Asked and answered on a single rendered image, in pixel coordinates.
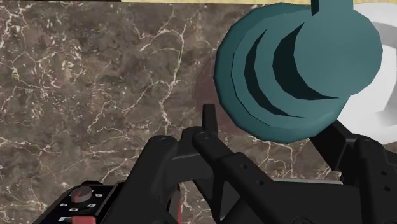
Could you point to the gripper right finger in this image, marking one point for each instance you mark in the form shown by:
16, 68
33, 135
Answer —
372, 173

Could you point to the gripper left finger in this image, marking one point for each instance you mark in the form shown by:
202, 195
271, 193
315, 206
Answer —
161, 167

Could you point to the white round bowl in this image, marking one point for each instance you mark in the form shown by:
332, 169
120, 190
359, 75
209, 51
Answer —
369, 114

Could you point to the black remote control red buttons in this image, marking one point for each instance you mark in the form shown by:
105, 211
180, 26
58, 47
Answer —
77, 204

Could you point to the teal tiered round vase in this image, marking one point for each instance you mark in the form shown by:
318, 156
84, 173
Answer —
335, 52

